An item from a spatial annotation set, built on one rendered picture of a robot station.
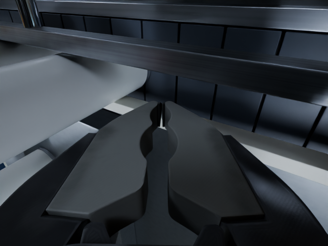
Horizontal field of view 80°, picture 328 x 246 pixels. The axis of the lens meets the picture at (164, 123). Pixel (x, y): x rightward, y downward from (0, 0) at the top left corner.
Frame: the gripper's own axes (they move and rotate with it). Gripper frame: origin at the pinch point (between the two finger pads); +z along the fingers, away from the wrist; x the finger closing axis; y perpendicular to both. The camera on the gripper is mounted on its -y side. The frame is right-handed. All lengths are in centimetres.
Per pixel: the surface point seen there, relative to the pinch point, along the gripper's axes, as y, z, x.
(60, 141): 18.5, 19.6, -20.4
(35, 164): 24.5, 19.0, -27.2
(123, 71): -0.4, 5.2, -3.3
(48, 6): -4.6, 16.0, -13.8
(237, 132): 3.2, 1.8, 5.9
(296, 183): 12.4, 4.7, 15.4
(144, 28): -3.2, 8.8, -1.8
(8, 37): -2.9, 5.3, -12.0
